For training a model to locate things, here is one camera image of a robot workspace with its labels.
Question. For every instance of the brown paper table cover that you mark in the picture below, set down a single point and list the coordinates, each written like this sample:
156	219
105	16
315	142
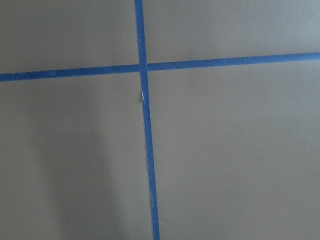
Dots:
159	119

